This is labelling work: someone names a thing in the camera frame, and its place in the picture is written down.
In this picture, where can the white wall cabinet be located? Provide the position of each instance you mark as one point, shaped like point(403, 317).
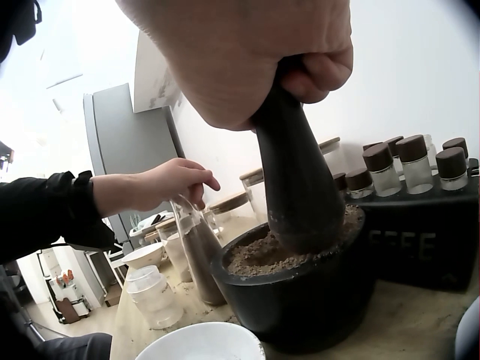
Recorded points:
point(150, 78)

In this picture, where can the person's right hand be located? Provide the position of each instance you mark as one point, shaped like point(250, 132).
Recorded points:
point(232, 56)

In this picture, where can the person's right fingers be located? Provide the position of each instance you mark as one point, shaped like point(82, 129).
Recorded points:
point(322, 77)

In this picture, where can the black mortar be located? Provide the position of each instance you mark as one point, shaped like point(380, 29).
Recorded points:
point(296, 303)

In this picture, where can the grey refrigerator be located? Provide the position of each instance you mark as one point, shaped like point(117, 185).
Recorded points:
point(127, 142)

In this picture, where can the black pestle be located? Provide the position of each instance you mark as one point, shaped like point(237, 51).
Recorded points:
point(296, 176)

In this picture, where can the person's left fingers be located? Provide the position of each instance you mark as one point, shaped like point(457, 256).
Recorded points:
point(198, 180)

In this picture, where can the large white bowl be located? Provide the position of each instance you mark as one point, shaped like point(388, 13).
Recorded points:
point(198, 343)

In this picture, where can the ground brown powder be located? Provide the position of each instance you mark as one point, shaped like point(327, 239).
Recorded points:
point(255, 257)

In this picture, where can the grey rounded object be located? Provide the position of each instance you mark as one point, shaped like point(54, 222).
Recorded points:
point(468, 333)

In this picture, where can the person's legs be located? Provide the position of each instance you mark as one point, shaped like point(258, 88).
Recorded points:
point(56, 345)

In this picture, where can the glass jar of brown powder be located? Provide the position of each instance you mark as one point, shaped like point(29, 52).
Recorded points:
point(204, 258)

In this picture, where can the black lettered box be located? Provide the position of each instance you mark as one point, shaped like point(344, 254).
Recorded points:
point(420, 240)

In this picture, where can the stack of clear plastic cups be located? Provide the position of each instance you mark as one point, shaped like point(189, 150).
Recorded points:
point(153, 300)

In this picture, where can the glass jar with bamboo lid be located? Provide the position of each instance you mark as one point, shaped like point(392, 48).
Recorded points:
point(167, 227)
point(228, 213)
point(257, 191)
point(330, 153)

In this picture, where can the row of brown-lidded spice jars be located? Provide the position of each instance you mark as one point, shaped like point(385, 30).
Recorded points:
point(412, 165)

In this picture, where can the small white bowl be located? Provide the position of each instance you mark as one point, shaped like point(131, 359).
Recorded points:
point(144, 255)

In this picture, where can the person's left hand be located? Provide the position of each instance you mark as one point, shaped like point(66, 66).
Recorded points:
point(150, 185)

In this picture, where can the black wrist band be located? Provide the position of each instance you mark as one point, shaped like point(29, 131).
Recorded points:
point(83, 183)

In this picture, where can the glass jar of beige powder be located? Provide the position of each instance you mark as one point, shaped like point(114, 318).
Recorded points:
point(176, 253)

